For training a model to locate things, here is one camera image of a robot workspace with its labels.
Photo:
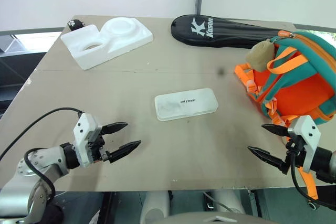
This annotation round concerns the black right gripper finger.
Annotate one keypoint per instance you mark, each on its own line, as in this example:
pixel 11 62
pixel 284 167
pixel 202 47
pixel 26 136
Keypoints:
pixel 277 130
pixel 270 158

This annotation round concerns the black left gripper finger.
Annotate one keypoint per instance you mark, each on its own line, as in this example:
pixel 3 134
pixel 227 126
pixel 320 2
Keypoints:
pixel 123 149
pixel 114 127

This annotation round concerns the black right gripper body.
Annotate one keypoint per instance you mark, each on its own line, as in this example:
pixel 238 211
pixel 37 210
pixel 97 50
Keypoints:
pixel 295 151

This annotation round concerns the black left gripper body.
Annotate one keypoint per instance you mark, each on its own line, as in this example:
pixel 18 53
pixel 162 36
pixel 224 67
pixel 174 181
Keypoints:
pixel 97 148

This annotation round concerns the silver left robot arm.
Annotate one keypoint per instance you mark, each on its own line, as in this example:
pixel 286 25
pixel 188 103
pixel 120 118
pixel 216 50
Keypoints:
pixel 39 161

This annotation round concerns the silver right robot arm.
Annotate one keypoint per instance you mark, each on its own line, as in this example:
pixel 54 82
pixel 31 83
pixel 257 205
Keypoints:
pixel 324 161

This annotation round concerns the orange and teal backpack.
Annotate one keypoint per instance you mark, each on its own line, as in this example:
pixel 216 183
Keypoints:
pixel 299 87

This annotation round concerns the white plastic case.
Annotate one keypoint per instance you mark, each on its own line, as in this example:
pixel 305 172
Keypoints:
pixel 186 104

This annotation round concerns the beige fabric pouch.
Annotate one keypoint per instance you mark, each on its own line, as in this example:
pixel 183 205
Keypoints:
pixel 258 54

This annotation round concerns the white rounded shape under table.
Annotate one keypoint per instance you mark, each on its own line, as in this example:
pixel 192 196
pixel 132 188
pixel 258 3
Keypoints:
pixel 155 205
pixel 228 200

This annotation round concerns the white foam packaging tray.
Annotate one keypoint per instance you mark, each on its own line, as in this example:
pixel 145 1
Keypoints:
pixel 105 43

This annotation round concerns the small black white-printed object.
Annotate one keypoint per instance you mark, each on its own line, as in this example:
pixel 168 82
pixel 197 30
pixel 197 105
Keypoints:
pixel 76 24

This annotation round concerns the black Kason racket bag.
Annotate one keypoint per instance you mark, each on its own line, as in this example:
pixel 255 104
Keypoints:
pixel 210 31

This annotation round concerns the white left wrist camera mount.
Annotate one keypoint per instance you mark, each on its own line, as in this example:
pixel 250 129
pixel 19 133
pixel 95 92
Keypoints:
pixel 85 140

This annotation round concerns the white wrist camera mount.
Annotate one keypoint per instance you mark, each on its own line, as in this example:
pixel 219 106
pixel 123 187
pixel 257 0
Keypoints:
pixel 85 140
pixel 308 136

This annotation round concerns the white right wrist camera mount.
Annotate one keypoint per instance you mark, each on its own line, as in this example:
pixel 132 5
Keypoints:
pixel 308 136

